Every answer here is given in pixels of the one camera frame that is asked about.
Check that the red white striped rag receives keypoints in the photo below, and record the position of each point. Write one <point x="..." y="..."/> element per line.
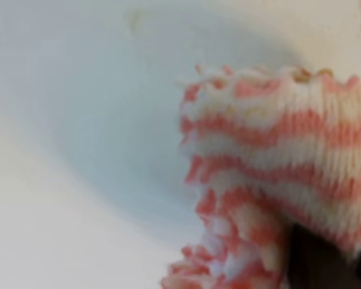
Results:
<point x="268" y="149"/>

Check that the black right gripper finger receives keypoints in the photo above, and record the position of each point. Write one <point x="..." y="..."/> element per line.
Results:
<point x="317" y="264"/>

